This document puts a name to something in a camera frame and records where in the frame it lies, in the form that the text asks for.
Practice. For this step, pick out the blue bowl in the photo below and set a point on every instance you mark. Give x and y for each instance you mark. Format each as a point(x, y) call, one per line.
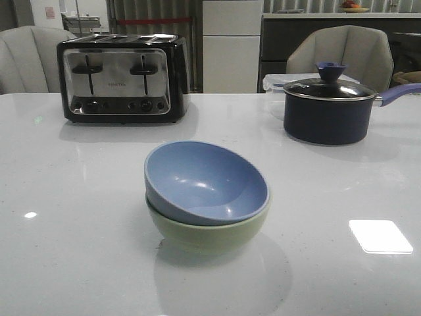
point(203, 184)

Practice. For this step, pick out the light green bowl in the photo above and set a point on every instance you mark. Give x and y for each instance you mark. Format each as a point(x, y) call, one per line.
point(208, 240)

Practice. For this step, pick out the clear plastic food container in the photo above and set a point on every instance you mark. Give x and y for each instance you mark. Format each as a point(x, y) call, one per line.
point(273, 86)

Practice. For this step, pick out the dark blue saucepan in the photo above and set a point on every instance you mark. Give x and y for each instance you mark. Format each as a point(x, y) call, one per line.
point(335, 122)

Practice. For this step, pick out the white refrigerator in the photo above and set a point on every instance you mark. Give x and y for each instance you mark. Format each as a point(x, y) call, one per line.
point(231, 42)

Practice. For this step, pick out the black and chrome toaster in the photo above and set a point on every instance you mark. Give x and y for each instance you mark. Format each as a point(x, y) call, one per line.
point(119, 78)

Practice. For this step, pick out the glass lid with blue knob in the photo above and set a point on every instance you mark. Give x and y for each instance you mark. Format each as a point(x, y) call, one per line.
point(328, 86)

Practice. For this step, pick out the beige upholstered chair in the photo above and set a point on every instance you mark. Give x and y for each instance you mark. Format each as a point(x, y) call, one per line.
point(365, 51)

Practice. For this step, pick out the light grey chair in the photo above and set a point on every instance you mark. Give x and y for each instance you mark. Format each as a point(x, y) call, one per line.
point(29, 59)

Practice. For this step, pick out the fruit bowl on counter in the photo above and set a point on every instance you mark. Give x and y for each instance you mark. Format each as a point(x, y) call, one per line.
point(351, 6)

